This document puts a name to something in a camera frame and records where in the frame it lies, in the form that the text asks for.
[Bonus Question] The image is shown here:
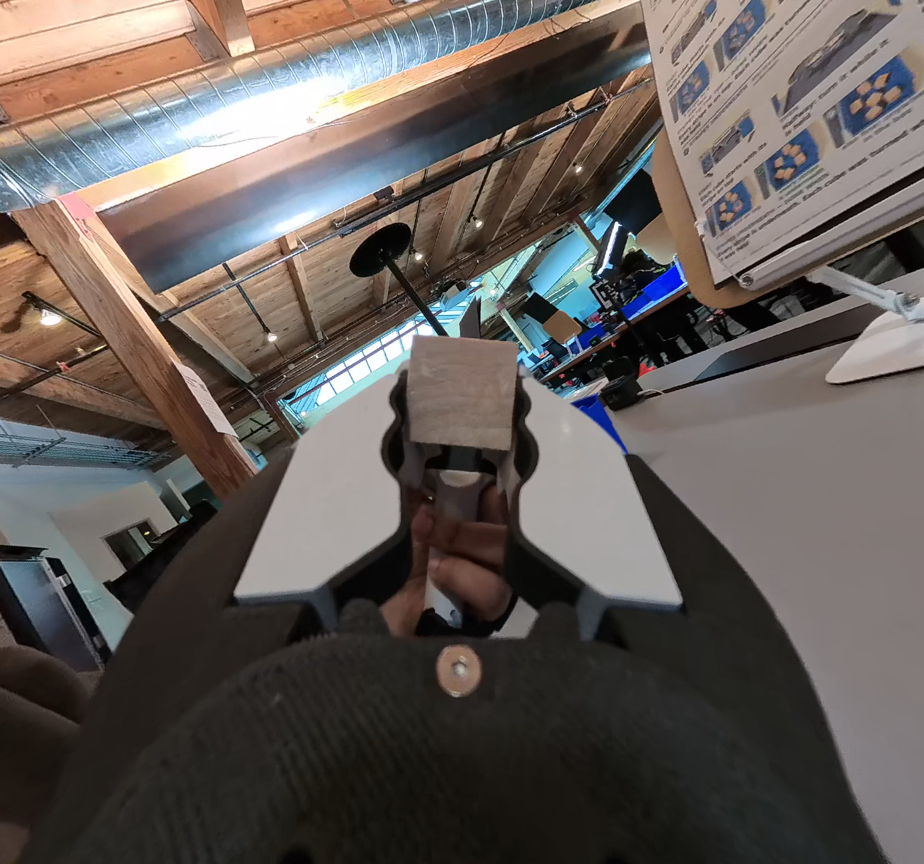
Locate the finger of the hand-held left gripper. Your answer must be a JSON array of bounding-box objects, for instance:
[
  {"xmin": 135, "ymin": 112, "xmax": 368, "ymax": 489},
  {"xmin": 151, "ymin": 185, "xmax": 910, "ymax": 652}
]
[
  {"xmin": 402, "ymin": 439, "xmax": 437, "ymax": 490},
  {"xmin": 493, "ymin": 447, "xmax": 522, "ymax": 515}
]

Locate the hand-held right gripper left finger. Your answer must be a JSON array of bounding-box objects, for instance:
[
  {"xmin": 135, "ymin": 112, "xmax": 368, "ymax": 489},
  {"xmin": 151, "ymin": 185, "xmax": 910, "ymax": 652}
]
[{"xmin": 232, "ymin": 372, "xmax": 414, "ymax": 632}]

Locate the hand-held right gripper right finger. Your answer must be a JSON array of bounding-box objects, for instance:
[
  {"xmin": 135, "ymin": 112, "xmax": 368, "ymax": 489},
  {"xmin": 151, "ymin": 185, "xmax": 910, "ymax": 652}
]
[{"xmin": 507, "ymin": 375, "xmax": 684, "ymax": 640}]

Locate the wooden cube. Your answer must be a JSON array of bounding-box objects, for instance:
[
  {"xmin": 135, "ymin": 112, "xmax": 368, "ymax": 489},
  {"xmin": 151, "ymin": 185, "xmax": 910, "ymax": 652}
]
[{"xmin": 406, "ymin": 337, "xmax": 521, "ymax": 451}]

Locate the blue plastic bin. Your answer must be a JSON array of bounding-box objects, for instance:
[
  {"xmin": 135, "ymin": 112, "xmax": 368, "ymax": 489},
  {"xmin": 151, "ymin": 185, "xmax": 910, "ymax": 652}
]
[{"xmin": 572, "ymin": 391, "xmax": 630, "ymax": 455}]

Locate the grey desk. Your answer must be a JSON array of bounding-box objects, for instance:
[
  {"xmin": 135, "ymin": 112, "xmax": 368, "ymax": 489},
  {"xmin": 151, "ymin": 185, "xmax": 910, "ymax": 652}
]
[{"xmin": 614, "ymin": 294, "xmax": 924, "ymax": 864}]

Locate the black round disc on pole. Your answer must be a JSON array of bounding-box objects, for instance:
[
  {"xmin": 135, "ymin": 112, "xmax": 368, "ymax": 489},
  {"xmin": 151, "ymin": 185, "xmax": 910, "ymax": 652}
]
[{"xmin": 350, "ymin": 221, "xmax": 452, "ymax": 339}]

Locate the instruction sheet on clipboard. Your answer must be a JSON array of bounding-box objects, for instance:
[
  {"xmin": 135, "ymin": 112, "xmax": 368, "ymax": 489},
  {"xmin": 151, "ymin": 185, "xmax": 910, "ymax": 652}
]
[{"xmin": 652, "ymin": 131, "xmax": 924, "ymax": 312}]

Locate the black light rig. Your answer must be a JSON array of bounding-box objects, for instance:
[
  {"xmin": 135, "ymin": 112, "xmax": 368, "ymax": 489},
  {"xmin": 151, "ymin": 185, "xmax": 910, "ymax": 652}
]
[{"xmin": 592, "ymin": 171, "xmax": 665, "ymax": 280}]

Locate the person's dark clothing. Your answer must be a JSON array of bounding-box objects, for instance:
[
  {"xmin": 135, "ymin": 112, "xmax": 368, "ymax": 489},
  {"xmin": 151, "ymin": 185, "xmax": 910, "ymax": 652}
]
[{"xmin": 0, "ymin": 644, "xmax": 95, "ymax": 843}]

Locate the printed instruction sheet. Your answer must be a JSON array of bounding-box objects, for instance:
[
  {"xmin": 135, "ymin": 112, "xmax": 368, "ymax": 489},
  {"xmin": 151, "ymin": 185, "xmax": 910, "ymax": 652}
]
[{"xmin": 637, "ymin": 0, "xmax": 924, "ymax": 286}]

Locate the desk cable tray lid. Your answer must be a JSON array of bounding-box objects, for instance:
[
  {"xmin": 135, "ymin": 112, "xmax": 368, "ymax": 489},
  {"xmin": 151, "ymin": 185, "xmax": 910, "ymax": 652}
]
[{"xmin": 689, "ymin": 304, "xmax": 896, "ymax": 383}]

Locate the large spiral air duct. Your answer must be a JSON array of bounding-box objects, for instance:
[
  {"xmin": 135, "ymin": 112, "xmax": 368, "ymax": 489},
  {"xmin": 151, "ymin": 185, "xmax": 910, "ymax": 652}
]
[{"xmin": 0, "ymin": 0, "xmax": 651, "ymax": 211}]

